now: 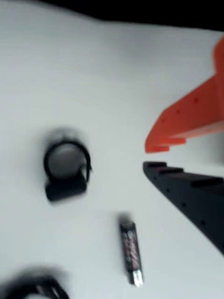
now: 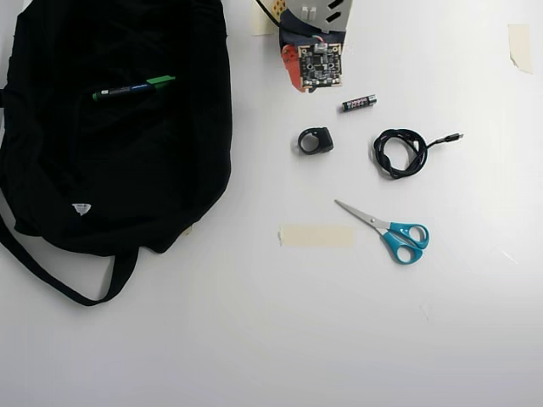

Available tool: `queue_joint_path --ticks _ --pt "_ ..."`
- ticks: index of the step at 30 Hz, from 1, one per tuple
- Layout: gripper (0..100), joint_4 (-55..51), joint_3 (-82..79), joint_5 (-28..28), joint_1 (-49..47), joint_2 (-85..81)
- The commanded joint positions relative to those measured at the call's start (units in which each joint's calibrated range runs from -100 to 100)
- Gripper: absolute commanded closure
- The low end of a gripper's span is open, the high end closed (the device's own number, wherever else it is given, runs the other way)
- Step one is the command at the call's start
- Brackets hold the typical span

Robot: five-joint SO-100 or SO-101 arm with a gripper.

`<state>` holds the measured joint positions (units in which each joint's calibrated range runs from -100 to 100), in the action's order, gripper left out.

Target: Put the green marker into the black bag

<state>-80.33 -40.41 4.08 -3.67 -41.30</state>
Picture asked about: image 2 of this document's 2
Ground coiled black USB cable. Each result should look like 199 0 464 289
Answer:
372 128 464 181

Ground green capped black marker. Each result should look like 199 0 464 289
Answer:
92 75 176 103

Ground black AA battery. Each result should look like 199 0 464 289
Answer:
341 93 378 114

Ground black plastic ring clip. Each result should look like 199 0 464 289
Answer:
295 125 335 156

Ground black camera cable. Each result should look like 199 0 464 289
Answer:
254 0 327 46

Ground teal handled scissors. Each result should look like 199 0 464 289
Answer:
333 198 430 266

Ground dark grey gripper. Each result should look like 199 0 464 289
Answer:
278 10 349 94

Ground camera circuit board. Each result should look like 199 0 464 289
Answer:
296 41 344 92

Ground black fabric bag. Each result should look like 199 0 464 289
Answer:
0 0 233 308

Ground beige masking tape strip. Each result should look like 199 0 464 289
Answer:
251 0 279 37
507 23 534 75
277 224 355 249

